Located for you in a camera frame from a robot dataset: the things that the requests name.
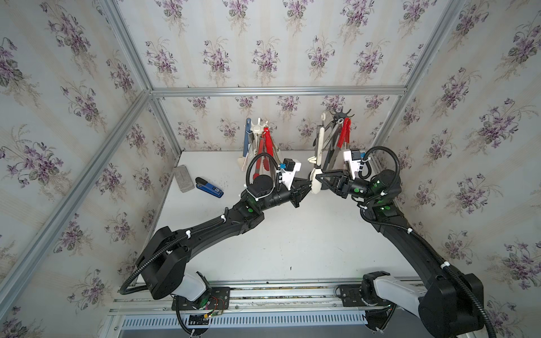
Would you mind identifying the steel cream-tipped tongs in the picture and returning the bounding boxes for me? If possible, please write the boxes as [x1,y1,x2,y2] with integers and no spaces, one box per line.
[307,112,327,195]

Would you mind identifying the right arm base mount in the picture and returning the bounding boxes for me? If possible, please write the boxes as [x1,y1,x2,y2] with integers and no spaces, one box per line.
[335,282,397,333]

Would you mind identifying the grey stone block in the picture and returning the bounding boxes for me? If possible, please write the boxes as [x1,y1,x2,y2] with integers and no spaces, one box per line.
[173,165,194,193]

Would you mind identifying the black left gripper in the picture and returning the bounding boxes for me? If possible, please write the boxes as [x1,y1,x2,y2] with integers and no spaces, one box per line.
[258,177,316,215]

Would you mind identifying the white utensil rack stand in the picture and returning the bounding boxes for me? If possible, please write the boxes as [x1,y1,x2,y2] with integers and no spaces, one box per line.
[246,118,268,168]

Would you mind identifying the red handled tongs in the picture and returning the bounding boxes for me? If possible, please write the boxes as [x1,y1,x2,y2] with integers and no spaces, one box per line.
[262,127,280,163]
[323,118,351,170]

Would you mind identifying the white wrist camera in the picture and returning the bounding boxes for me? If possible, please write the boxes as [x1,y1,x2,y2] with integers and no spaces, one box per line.
[343,149,372,180]
[278,158,301,190]

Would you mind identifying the black steel tongs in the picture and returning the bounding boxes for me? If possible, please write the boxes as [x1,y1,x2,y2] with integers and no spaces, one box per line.
[323,118,345,148]

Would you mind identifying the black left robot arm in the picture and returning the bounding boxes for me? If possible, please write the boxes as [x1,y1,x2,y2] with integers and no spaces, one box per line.
[119,153,311,306]

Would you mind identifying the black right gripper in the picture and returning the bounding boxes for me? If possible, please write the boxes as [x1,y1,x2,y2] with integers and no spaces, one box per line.
[318,170,381,206]

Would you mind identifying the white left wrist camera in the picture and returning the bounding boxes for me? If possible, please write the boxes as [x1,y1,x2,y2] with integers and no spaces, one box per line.
[278,158,301,190]

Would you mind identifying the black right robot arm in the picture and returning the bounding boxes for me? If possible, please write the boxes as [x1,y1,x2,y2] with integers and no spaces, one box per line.
[311,146,497,337]

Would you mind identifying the dark grey utensil rack stand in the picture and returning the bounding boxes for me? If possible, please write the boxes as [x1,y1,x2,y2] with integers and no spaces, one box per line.
[323,109,354,170]

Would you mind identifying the red handled tongs front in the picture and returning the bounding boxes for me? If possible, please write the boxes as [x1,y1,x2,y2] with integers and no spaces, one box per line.
[323,118,351,170]

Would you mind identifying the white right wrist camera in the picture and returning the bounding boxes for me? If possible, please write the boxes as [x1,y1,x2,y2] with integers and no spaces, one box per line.
[343,149,372,180]

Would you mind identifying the red steel tongs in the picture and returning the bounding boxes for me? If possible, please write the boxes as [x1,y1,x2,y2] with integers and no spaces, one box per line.
[255,135,270,173]

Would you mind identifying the blue handled cream tongs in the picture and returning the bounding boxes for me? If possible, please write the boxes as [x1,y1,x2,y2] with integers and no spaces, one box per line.
[238,118,252,172]

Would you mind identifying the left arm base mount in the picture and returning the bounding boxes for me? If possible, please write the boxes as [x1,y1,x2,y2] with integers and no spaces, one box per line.
[172,287,231,337]

